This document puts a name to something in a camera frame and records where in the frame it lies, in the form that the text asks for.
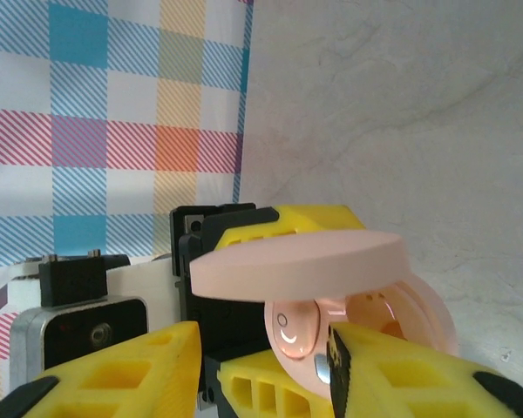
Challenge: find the pink wireless earbud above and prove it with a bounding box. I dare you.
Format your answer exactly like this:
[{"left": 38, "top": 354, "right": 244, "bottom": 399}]
[{"left": 264, "top": 299, "right": 323, "bottom": 361}]

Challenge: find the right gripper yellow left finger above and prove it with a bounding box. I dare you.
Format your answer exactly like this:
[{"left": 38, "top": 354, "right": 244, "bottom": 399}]
[{"left": 2, "top": 320, "right": 202, "bottom": 418}]

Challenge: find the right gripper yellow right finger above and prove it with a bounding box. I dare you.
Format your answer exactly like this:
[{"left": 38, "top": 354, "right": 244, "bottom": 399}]
[{"left": 325, "top": 322, "right": 523, "bottom": 418}]

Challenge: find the pink earbud charging case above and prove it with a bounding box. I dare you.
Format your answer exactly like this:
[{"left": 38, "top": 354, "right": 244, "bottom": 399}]
[{"left": 189, "top": 230, "right": 461, "bottom": 404}]

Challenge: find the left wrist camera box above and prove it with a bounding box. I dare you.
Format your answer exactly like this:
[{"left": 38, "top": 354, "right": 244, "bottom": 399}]
[{"left": 7, "top": 250, "right": 178, "bottom": 393}]

